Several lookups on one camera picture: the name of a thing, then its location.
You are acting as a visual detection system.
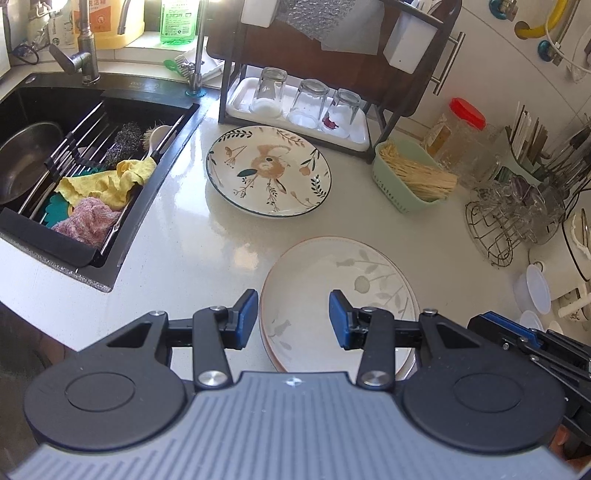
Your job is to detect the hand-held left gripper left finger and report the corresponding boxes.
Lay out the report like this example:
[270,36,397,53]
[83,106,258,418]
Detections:
[105,289,258,389]

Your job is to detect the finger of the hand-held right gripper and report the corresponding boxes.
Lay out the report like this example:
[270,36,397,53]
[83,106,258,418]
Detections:
[467,311,591,385]

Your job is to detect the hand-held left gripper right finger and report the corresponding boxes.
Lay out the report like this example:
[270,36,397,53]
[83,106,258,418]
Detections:
[329,290,481,389]

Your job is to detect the white grey-leaf plate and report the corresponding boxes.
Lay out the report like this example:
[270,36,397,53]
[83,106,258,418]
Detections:
[259,236,421,376]

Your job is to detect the floral ceramic plate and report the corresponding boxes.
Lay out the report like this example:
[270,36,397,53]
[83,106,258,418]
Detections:
[205,126,332,220]

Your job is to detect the white plastic cup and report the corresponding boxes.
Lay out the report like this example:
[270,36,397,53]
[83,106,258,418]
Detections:
[515,263,552,315]

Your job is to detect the set of clear glass cups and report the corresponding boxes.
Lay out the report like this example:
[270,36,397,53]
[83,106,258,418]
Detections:
[471,175,568,245]

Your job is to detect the green plastic basket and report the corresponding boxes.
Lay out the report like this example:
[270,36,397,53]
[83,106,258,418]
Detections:
[373,140,455,215]

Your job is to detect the green chopstick holder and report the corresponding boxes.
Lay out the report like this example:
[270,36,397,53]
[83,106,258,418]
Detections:
[496,134,573,188]

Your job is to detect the pink dish cloth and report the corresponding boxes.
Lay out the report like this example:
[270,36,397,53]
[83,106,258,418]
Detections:
[51,198,123,245]

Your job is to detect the yellow dish cloth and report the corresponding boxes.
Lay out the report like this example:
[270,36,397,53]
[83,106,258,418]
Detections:
[56,158,157,212]

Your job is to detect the row of hanging kitchen utensils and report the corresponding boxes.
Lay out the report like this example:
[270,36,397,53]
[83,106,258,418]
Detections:
[545,121,591,188]

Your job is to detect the bundle of chopsticks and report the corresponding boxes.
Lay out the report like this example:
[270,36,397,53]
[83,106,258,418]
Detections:
[505,104,551,155]

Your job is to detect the clear drinking glass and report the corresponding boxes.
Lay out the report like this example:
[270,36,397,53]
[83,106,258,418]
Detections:
[249,67,286,118]
[288,78,329,130]
[329,89,362,136]

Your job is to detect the steel wool scrubber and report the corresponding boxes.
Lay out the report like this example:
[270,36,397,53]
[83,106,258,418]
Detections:
[102,121,145,169]

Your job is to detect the black sink drain rack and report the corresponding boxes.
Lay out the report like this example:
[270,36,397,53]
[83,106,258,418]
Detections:
[0,100,200,268]

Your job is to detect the white drip tray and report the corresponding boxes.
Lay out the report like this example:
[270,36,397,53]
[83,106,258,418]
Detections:
[225,76,371,151]

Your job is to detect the teal sponge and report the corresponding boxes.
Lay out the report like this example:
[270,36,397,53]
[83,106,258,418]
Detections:
[37,193,72,227]

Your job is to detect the dark metal dish rack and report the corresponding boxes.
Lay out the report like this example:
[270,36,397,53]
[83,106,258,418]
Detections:
[205,0,462,164]

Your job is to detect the clear jar red lid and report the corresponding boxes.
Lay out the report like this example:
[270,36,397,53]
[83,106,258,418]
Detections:
[422,98,503,189]

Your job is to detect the black kitchen sink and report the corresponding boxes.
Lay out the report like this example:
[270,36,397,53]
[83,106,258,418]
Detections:
[0,71,206,294]

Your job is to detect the thin steel tap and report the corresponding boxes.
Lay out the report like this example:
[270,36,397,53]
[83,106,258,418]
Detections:
[186,0,209,97]

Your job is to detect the steel pot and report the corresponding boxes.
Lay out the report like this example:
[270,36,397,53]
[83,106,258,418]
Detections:
[0,121,65,206]

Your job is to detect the white plastic holder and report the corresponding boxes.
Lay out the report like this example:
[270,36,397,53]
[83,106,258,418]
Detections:
[383,9,439,75]
[240,0,280,28]

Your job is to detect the silver textured mat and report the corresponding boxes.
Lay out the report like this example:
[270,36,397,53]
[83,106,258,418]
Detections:
[272,0,384,54]

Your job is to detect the green dish soap bottle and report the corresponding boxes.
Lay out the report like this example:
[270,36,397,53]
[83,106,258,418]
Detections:
[160,0,204,47]

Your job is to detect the steel kitchen faucet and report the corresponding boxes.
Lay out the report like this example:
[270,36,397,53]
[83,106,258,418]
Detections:
[48,0,139,86]

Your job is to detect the yellow detergent bottle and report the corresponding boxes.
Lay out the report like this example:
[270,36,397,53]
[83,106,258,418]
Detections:
[71,0,146,49]

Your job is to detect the wire cup rack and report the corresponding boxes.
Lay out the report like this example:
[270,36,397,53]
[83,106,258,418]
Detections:
[464,194,568,268]

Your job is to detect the white-handled dish brush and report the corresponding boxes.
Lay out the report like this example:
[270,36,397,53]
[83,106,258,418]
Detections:
[141,121,174,160]

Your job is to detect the wooden cutting board steel handle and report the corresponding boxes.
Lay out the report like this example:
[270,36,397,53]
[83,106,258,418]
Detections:
[206,14,466,121]

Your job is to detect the white hose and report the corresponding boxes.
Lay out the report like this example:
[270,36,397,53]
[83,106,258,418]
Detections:
[547,28,591,84]

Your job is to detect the teal wall valve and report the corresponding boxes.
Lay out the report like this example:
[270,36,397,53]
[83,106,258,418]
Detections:
[489,0,519,20]
[538,39,563,64]

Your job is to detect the yellow wall pipe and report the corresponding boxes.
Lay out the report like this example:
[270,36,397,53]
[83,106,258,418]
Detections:
[514,0,570,41]

